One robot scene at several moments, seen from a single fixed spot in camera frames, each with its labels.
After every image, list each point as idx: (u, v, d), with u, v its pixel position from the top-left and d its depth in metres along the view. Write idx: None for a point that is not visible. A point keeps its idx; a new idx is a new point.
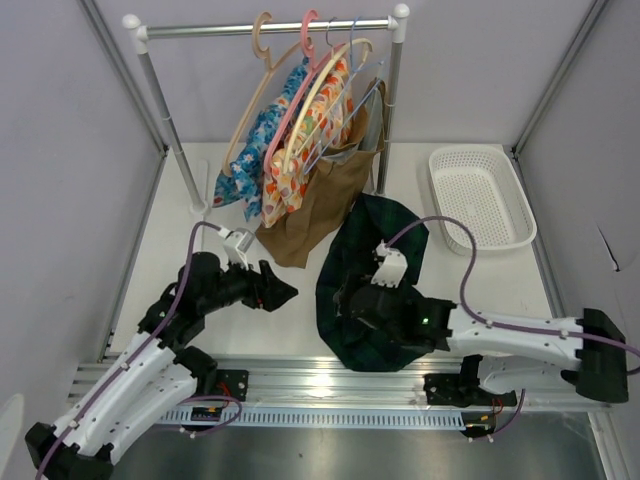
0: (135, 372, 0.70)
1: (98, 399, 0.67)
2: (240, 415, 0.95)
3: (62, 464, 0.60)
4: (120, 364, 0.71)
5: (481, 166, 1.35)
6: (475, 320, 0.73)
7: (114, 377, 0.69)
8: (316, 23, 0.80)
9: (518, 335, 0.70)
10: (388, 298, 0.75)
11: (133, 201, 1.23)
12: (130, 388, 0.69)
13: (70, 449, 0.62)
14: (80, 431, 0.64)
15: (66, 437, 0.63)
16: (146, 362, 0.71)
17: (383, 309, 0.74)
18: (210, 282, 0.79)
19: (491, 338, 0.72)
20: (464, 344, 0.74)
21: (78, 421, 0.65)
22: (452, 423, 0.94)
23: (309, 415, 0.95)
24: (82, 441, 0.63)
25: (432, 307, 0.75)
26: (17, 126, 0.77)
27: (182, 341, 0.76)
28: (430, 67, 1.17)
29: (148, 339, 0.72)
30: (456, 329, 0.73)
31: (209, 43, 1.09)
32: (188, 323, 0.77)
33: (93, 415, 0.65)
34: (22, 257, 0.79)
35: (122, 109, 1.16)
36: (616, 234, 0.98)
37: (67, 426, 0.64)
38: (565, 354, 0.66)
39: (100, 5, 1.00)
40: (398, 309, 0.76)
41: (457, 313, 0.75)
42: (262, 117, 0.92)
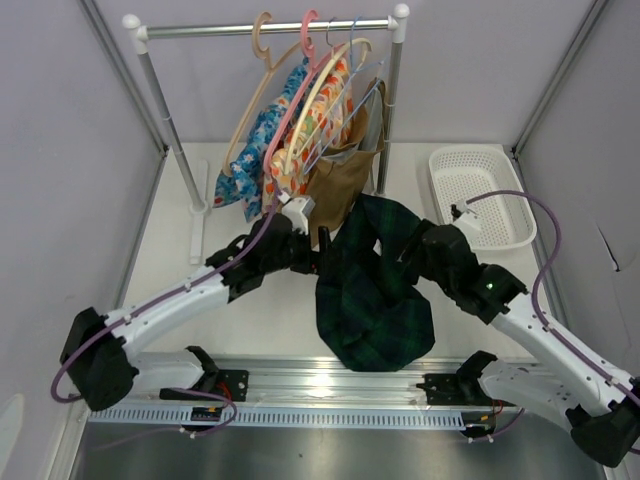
0: (194, 297, 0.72)
1: (154, 305, 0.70)
2: (238, 415, 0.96)
3: (103, 352, 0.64)
4: (183, 283, 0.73)
5: (481, 166, 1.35)
6: (535, 315, 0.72)
7: (175, 293, 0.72)
8: (316, 23, 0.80)
9: (566, 356, 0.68)
10: (463, 249, 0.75)
11: (133, 200, 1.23)
12: (184, 309, 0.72)
13: (116, 342, 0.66)
14: (130, 328, 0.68)
15: (116, 328, 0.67)
16: (206, 291, 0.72)
17: (455, 252, 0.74)
18: (277, 243, 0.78)
19: (539, 340, 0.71)
20: (508, 328, 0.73)
21: (132, 318, 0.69)
22: (452, 423, 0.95)
23: (309, 415, 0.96)
24: (129, 338, 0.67)
25: (500, 278, 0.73)
26: (17, 126, 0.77)
27: (238, 289, 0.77)
28: (430, 66, 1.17)
29: (213, 273, 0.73)
30: (514, 309, 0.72)
31: (209, 43, 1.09)
32: (250, 274, 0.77)
33: (146, 319, 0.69)
34: (22, 257, 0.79)
35: (122, 109, 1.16)
36: (616, 234, 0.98)
37: (120, 318, 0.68)
38: (600, 396, 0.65)
39: (99, 5, 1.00)
40: (465, 262, 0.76)
41: (522, 296, 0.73)
42: (262, 117, 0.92)
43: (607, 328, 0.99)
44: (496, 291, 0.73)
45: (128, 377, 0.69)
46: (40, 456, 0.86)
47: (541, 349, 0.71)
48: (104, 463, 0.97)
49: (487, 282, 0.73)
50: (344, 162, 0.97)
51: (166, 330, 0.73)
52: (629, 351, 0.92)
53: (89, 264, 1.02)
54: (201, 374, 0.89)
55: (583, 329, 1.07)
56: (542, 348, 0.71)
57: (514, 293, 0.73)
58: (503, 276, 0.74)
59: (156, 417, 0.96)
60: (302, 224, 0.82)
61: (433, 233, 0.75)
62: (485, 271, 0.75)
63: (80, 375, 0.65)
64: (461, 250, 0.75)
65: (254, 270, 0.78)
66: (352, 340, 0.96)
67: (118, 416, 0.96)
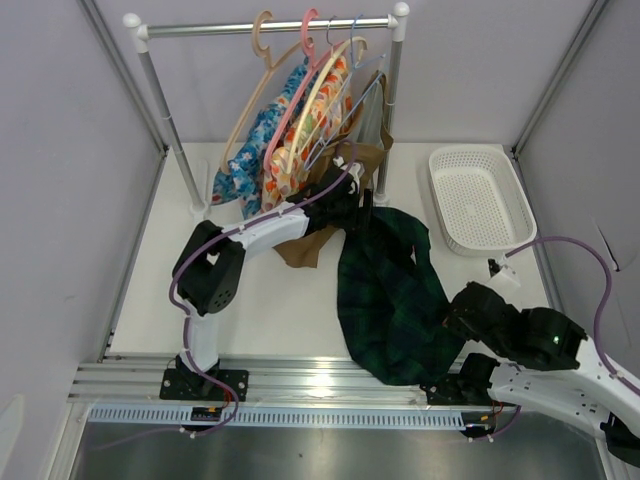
0: (285, 223, 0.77)
1: (259, 222, 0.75)
2: (236, 415, 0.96)
3: (228, 249, 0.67)
4: (275, 210, 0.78)
5: (481, 165, 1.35)
6: (601, 364, 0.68)
7: (271, 216, 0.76)
8: (316, 22, 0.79)
9: (632, 400, 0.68)
10: (496, 303, 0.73)
11: (134, 200, 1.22)
12: (276, 233, 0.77)
13: (236, 244, 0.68)
14: (244, 236, 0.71)
15: (232, 236, 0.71)
16: (295, 219, 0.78)
17: (491, 311, 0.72)
18: (340, 191, 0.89)
19: (608, 390, 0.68)
20: (577, 377, 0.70)
21: (244, 230, 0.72)
22: (452, 423, 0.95)
23: (309, 415, 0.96)
24: (246, 243, 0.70)
25: (558, 324, 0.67)
26: (16, 125, 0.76)
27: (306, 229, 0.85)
28: (432, 66, 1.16)
29: (294, 207, 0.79)
30: (582, 364, 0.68)
31: (209, 42, 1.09)
32: (319, 211, 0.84)
33: (254, 233, 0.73)
34: (22, 256, 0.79)
35: (122, 108, 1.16)
36: (616, 235, 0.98)
37: (234, 228, 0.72)
38: None
39: (99, 4, 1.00)
40: (508, 314, 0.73)
41: (586, 346, 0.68)
42: (262, 116, 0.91)
43: (607, 328, 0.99)
44: (560, 345, 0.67)
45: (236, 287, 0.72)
46: (40, 456, 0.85)
47: (605, 393, 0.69)
48: (102, 461, 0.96)
49: (551, 337, 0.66)
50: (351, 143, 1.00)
51: (257, 251, 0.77)
52: (629, 351, 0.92)
53: (89, 264, 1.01)
54: (215, 361, 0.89)
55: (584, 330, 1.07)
56: (608, 394, 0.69)
57: (578, 345, 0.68)
58: (562, 324, 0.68)
59: (157, 416, 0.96)
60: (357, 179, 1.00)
61: (464, 299, 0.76)
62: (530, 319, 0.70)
63: (197, 278, 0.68)
64: (495, 300, 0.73)
65: (324, 210, 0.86)
66: (399, 357, 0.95)
67: (119, 416, 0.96)
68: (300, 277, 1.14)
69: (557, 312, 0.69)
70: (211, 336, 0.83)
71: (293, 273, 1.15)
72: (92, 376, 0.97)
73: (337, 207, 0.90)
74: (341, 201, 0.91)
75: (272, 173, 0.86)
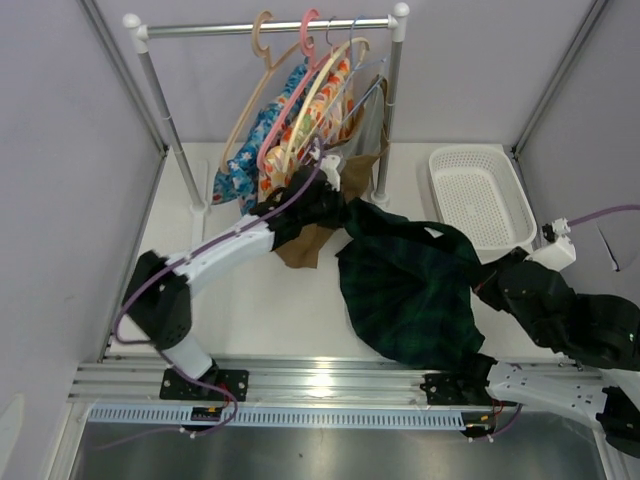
0: (243, 242, 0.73)
1: (211, 247, 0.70)
2: (237, 415, 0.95)
3: (170, 285, 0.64)
4: (232, 229, 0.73)
5: (481, 165, 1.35)
6: None
7: (226, 237, 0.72)
8: (316, 23, 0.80)
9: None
10: (561, 287, 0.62)
11: (133, 200, 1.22)
12: (234, 253, 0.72)
13: (179, 278, 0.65)
14: (190, 267, 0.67)
15: (177, 267, 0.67)
16: (255, 235, 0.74)
17: (556, 298, 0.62)
18: (312, 194, 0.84)
19: None
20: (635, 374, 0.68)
21: (191, 258, 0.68)
22: (452, 423, 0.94)
23: (309, 415, 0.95)
24: (192, 275, 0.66)
25: (632, 319, 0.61)
26: (16, 125, 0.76)
27: (277, 240, 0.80)
28: (431, 67, 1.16)
29: (258, 221, 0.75)
30: None
31: (209, 42, 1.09)
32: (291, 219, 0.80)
33: (204, 260, 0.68)
34: (22, 256, 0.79)
35: (122, 108, 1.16)
36: (616, 235, 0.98)
37: (181, 258, 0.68)
38: None
39: (100, 5, 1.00)
40: (568, 301, 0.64)
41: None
42: (262, 115, 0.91)
43: None
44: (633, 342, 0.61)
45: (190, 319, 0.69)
46: (41, 456, 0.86)
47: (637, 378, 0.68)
48: (102, 460, 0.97)
49: (627, 335, 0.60)
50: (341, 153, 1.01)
51: (216, 274, 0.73)
52: None
53: (89, 263, 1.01)
54: (210, 365, 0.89)
55: None
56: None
57: None
58: (636, 318, 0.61)
59: (157, 417, 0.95)
60: (334, 176, 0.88)
61: (520, 278, 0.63)
62: (597, 310, 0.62)
63: (142, 314, 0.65)
64: (559, 285, 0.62)
65: (295, 218, 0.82)
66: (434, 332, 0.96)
67: (119, 416, 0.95)
68: (301, 278, 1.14)
69: (632, 305, 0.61)
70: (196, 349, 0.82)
71: (295, 274, 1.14)
72: (92, 375, 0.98)
73: (313, 209, 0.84)
74: (319, 203, 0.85)
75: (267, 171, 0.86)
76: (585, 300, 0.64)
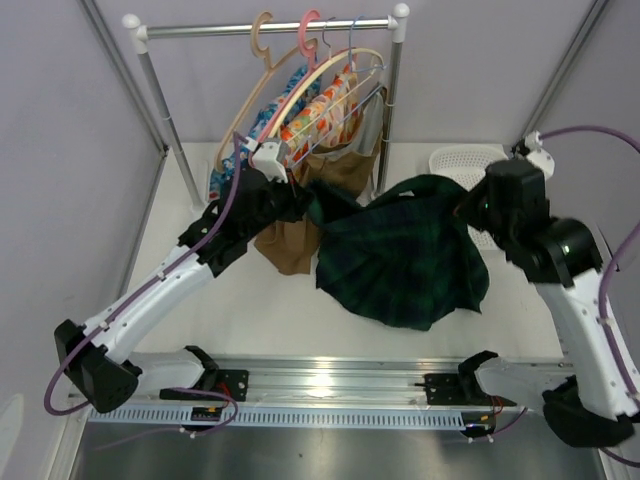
0: (171, 285, 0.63)
1: (131, 304, 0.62)
2: (238, 415, 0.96)
3: (87, 364, 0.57)
4: (156, 274, 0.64)
5: (482, 166, 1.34)
6: (596, 300, 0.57)
7: (148, 286, 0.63)
8: (315, 23, 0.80)
9: (605, 355, 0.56)
10: (538, 185, 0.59)
11: (133, 200, 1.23)
12: (163, 301, 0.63)
13: (97, 352, 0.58)
14: (109, 335, 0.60)
15: (94, 339, 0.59)
16: (183, 276, 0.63)
17: (529, 189, 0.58)
18: (252, 202, 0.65)
19: (585, 330, 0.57)
20: (555, 297, 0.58)
21: (109, 323, 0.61)
22: (451, 423, 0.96)
23: (309, 415, 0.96)
24: (110, 345, 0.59)
25: (581, 240, 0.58)
26: (16, 126, 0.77)
27: (223, 262, 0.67)
28: (431, 66, 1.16)
29: (186, 253, 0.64)
30: (577, 288, 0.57)
31: (209, 43, 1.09)
32: (231, 242, 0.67)
33: (124, 322, 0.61)
34: (22, 256, 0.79)
35: (121, 109, 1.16)
36: (617, 235, 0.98)
37: (97, 326, 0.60)
38: (613, 406, 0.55)
39: (100, 5, 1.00)
40: (537, 209, 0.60)
41: (594, 277, 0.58)
42: (262, 116, 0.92)
43: None
44: (566, 260, 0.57)
45: (131, 376, 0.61)
46: (40, 455, 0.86)
47: (563, 311, 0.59)
48: (102, 460, 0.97)
49: (563, 246, 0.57)
50: (335, 160, 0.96)
51: (159, 318, 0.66)
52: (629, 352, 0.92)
53: (89, 263, 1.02)
54: (201, 372, 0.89)
55: None
56: (581, 337, 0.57)
57: (585, 271, 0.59)
58: (584, 242, 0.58)
59: (159, 416, 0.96)
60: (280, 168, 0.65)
61: (502, 166, 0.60)
62: (554, 225, 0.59)
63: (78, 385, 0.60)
64: (537, 187, 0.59)
65: (235, 237, 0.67)
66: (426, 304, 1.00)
67: (120, 416, 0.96)
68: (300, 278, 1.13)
69: (590, 236, 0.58)
70: (170, 370, 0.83)
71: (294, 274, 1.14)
72: None
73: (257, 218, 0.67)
74: (267, 206, 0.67)
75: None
76: (549, 219, 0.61)
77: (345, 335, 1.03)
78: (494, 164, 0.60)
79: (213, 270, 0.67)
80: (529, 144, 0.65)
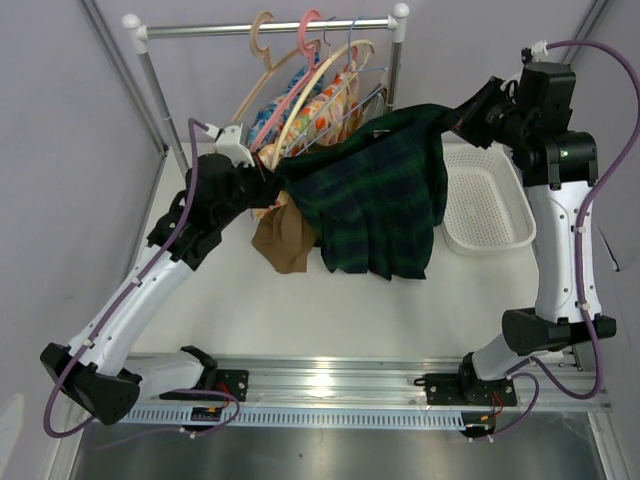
0: (148, 288, 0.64)
1: (111, 317, 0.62)
2: (239, 415, 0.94)
3: (81, 383, 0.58)
4: (131, 280, 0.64)
5: (481, 166, 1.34)
6: (577, 211, 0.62)
7: (126, 293, 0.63)
8: (315, 23, 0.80)
9: (568, 262, 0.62)
10: (567, 92, 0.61)
11: (133, 200, 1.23)
12: (145, 305, 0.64)
13: (88, 370, 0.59)
14: (96, 352, 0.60)
15: (81, 357, 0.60)
16: (160, 277, 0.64)
17: (559, 91, 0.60)
18: (220, 186, 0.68)
19: (558, 234, 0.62)
20: (540, 199, 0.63)
21: (93, 340, 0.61)
22: (452, 423, 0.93)
23: (309, 415, 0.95)
24: (100, 361, 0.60)
25: (582, 151, 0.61)
26: (17, 127, 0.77)
27: (199, 255, 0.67)
28: (432, 66, 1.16)
29: (159, 252, 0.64)
30: (563, 191, 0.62)
31: (209, 43, 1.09)
32: (203, 231, 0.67)
33: (108, 335, 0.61)
34: (22, 257, 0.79)
35: (122, 108, 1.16)
36: (617, 234, 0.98)
37: (81, 345, 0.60)
38: (559, 306, 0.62)
39: (100, 5, 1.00)
40: (558, 113, 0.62)
41: (582, 188, 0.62)
42: (262, 115, 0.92)
43: None
44: (561, 163, 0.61)
45: (131, 385, 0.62)
46: (40, 455, 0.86)
47: (542, 212, 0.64)
48: (103, 460, 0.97)
49: (561, 149, 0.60)
50: None
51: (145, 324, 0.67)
52: (629, 351, 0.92)
53: (90, 262, 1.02)
54: (202, 370, 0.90)
55: None
56: (552, 238, 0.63)
57: (579, 177, 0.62)
58: (586, 151, 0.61)
59: (157, 417, 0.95)
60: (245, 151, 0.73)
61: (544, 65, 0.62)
62: (568, 134, 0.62)
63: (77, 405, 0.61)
64: (565, 92, 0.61)
65: (209, 223, 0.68)
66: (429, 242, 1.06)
67: None
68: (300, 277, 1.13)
69: (594, 152, 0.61)
70: (172, 370, 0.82)
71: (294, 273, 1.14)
72: None
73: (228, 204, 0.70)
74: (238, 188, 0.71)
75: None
76: (564, 131, 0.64)
77: (345, 336, 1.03)
78: (532, 65, 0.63)
79: (190, 265, 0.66)
80: (535, 54, 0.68)
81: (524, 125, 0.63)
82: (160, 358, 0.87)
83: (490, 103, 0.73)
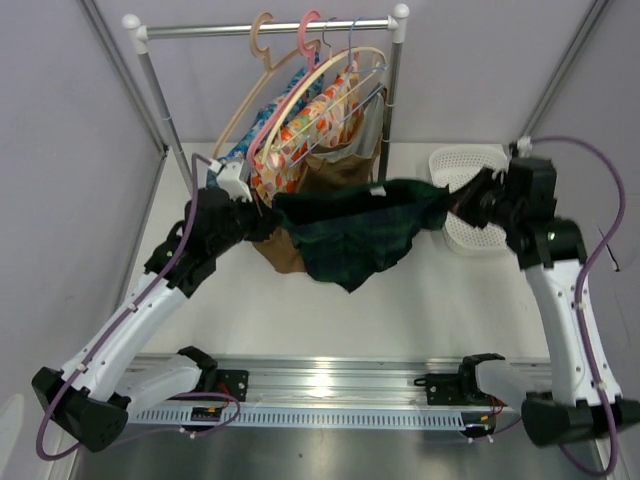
0: (144, 314, 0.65)
1: (106, 342, 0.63)
2: (240, 415, 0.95)
3: (72, 408, 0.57)
4: (127, 305, 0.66)
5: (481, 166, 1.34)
6: (573, 287, 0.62)
7: (122, 319, 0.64)
8: (316, 23, 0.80)
9: (576, 339, 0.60)
10: (550, 183, 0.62)
11: (133, 200, 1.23)
12: (140, 329, 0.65)
13: (81, 393, 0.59)
14: (89, 376, 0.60)
15: (73, 381, 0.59)
16: (155, 303, 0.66)
17: (544, 183, 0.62)
18: (218, 219, 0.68)
19: (559, 311, 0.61)
20: (536, 281, 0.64)
21: (87, 365, 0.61)
22: (451, 423, 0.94)
23: (309, 416, 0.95)
24: (93, 385, 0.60)
25: (568, 236, 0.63)
26: (17, 127, 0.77)
27: (193, 283, 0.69)
28: (432, 66, 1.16)
29: (156, 279, 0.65)
30: (556, 270, 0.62)
31: (209, 43, 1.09)
32: (199, 260, 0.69)
33: (102, 360, 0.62)
34: (22, 257, 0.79)
35: (121, 108, 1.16)
36: (617, 234, 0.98)
37: (74, 370, 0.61)
38: (575, 390, 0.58)
39: (100, 5, 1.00)
40: (545, 203, 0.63)
41: (575, 268, 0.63)
42: (262, 115, 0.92)
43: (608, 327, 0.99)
44: (550, 246, 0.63)
45: (120, 411, 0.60)
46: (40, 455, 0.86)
47: (540, 290, 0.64)
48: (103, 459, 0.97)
49: (548, 234, 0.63)
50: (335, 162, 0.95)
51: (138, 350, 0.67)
52: (629, 351, 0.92)
53: (90, 263, 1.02)
54: (199, 374, 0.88)
55: None
56: (554, 317, 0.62)
57: (568, 258, 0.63)
58: (571, 238, 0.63)
59: (157, 417, 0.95)
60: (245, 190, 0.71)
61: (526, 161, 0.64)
62: (555, 220, 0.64)
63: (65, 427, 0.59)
64: (548, 184, 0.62)
65: (204, 253, 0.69)
66: None
67: None
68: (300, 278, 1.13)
69: (580, 238, 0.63)
70: (167, 381, 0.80)
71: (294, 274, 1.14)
72: None
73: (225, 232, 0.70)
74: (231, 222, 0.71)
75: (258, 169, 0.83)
76: (551, 216, 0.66)
77: (345, 335, 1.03)
78: (515, 158, 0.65)
79: (185, 291, 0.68)
80: (520, 148, 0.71)
81: (514, 211, 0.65)
82: (155, 366, 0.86)
83: (485, 184, 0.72)
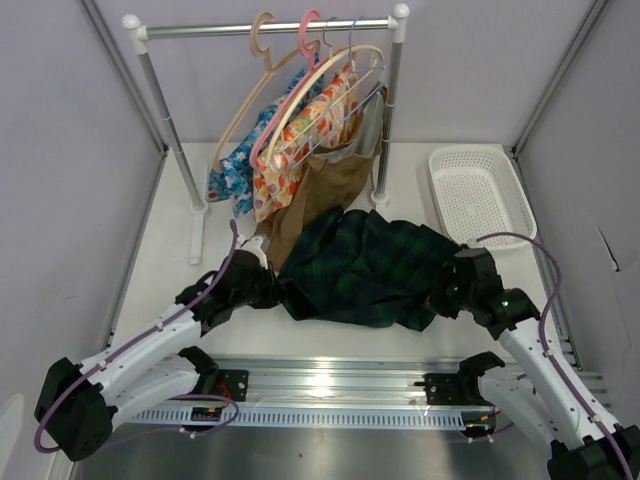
0: (167, 336, 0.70)
1: (130, 349, 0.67)
2: (239, 415, 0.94)
3: (80, 403, 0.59)
4: (156, 324, 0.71)
5: (481, 166, 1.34)
6: (539, 339, 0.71)
7: (149, 333, 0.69)
8: (316, 23, 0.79)
9: (558, 382, 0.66)
10: (489, 266, 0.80)
11: (133, 201, 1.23)
12: (161, 349, 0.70)
13: (94, 388, 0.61)
14: (106, 374, 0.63)
15: (91, 376, 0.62)
16: (179, 329, 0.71)
17: (484, 266, 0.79)
18: (247, 275, 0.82)
19: (536, 364, 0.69)
20: (512, 344, 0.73)
21: (107, 363, 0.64)
22: (452, 423, 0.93)
23: (309, 415, 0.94)
24: (106, 383, 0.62)
25: (519, 301, 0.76)
26: (16, 127, 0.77)
27: (211, 324, 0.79)
28: (432, 66, 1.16)
29: (184, 308, 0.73)
30: (521, 331, 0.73)
31: (210, 43, 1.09)
32: (222, 305, 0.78)
33: (121, 364, 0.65)
34: (22, 257, 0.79)
35: (121, 109, 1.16)
36: (616, 234, 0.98)
37: (95, 365, 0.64)
38: (577, 428, 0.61)
39: (100, 5, 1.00)
40: (490, 280, 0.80)
41: (534, 324, 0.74)
42: (262, 116, 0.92)
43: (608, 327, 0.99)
44: (508, 311, 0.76)
45: (109, 422, 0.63)
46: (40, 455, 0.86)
47: (515, 351, 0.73)
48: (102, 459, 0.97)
49: (502, 301, 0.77)
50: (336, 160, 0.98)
51: None
52: (629, 351, 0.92)
53: (90, 263, 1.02)
54: (197, 379, 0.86)
55: (585, 332, 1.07)
56: (535, 371, 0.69)
57: (527, 317, 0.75)
58: (522, 304, 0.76)
59: (157, 417, 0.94)
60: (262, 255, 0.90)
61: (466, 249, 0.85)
62: (504, 291, 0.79)
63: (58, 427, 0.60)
64: (489, 265, 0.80)
65: (225, 301, 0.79)
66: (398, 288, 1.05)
67: None
68: None
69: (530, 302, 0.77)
70: (159, 389, 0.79)
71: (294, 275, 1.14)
72: None
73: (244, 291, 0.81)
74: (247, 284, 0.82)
75: (260, 170, 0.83)
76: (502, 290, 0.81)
77: (345, 336, 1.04)
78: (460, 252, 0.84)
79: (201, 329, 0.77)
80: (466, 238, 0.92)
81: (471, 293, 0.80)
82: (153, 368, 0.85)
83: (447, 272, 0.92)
